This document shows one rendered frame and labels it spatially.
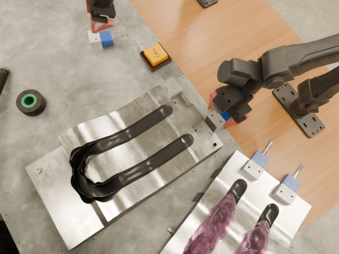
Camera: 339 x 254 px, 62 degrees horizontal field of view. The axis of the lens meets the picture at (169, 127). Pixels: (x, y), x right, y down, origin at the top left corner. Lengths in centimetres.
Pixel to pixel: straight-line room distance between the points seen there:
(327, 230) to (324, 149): 95
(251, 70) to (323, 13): 181
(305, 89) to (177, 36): 47
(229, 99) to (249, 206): 31
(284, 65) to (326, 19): 179
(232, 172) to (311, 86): 33
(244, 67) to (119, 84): 44
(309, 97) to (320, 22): 159
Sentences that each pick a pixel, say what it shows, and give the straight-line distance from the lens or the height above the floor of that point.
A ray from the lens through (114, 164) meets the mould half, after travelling 76.
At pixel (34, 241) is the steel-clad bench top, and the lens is 93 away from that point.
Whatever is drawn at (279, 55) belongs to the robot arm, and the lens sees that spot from 72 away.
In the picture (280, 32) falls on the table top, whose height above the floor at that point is 80.
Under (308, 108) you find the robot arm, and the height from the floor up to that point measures 93.
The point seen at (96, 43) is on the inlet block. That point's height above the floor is 85.
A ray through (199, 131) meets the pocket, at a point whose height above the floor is 86.
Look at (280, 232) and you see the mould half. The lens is 87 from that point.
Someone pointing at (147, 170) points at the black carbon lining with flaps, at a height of 88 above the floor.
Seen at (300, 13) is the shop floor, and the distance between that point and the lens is 243.
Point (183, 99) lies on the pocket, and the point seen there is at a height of 86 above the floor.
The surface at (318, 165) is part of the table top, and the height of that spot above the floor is 80.
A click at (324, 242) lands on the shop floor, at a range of 192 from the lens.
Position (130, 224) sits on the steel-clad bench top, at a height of 80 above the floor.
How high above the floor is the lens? 166
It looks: 72 degrees down
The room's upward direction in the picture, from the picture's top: 8 degrees clockwise
